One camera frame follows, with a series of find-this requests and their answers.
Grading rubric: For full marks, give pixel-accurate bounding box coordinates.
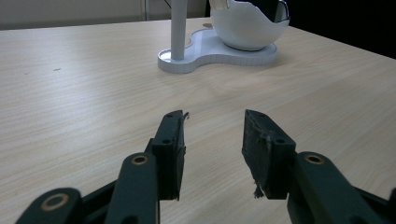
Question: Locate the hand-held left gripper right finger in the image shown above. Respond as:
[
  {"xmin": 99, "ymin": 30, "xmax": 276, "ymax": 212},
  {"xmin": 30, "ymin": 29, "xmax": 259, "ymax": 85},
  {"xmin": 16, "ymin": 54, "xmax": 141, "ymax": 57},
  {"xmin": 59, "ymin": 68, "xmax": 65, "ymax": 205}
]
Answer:
[{"xmin": 241, "ymin": 108, "xmax": 297, "ymax": 201}]

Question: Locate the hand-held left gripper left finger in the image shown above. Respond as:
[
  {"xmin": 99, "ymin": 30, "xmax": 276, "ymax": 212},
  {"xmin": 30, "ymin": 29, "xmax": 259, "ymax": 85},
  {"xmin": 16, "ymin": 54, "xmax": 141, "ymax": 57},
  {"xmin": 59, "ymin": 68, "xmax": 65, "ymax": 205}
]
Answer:
[{"xmin": 150, "ymin": 109, "xmax": 191, "ymax": 202}]

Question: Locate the white stand with pole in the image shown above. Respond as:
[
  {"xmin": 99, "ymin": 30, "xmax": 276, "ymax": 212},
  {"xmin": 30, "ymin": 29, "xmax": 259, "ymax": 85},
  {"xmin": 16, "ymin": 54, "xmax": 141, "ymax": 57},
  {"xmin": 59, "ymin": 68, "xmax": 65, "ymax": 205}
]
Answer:
[{"xmin": 157, "ymin": 0, "xmax": 278, "ymax": 75}]

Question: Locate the white egg-shaped bowl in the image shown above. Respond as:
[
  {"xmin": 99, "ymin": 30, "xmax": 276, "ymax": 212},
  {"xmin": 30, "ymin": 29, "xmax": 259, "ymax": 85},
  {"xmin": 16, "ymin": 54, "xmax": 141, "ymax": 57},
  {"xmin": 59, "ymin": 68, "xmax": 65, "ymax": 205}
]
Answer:
[{"xmin": 208, "ymin": 0, "xmax": 291, "ymax": 52}]

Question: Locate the metal stand pole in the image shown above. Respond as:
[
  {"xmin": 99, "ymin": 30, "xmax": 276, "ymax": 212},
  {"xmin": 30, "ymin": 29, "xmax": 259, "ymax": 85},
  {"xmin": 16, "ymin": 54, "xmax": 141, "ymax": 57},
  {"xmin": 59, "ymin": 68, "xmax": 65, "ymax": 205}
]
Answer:
[{"xmin": 141, "ymin": 0, "xmax": 150, "ymax": 21}]

